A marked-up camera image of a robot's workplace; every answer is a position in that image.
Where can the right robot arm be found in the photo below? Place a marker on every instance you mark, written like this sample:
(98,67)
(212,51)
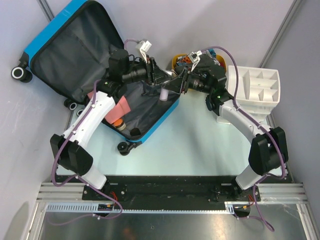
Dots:
(268,146)

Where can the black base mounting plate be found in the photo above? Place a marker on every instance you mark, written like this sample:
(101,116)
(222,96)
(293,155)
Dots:
(184,192)

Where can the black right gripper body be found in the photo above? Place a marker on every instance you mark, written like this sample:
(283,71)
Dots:
(189,80)

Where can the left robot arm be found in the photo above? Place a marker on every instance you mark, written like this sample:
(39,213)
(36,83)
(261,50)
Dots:
(129,100)

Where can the yellow plastic basket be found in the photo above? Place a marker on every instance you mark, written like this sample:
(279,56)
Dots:
(220,59)

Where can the orange lidded jar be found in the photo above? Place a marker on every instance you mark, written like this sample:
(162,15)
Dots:
(119,124)

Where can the lilac cosmetic tube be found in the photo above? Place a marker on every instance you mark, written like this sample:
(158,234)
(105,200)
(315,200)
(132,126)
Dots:
(164,93)

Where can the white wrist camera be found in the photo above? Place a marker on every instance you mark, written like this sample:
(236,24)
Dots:
(195,58)
(143,47)

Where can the blue fish-print kids suitcase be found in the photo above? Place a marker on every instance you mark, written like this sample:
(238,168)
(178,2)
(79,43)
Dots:
(72,51)

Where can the white plastic drawer organizer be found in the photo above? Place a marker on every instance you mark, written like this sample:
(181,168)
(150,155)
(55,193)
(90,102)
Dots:
(258,92)

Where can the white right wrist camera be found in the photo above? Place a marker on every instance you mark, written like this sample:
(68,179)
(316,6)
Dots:
(195,58)

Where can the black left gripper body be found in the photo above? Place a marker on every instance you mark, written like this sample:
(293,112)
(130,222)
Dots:
(151,77)

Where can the pink cloth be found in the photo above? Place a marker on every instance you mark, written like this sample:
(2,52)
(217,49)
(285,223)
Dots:
(106,108)

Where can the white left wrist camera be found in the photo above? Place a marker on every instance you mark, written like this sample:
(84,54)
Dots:
(143,47)

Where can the grey slotted cable duct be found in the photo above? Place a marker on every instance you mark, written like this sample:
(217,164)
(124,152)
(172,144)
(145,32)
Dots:
(102,208)

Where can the aluminium frame rail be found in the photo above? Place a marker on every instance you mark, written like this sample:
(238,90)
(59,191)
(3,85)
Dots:
(68,193)

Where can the black small bottle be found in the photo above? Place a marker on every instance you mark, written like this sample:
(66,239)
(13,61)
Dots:
(135,132)

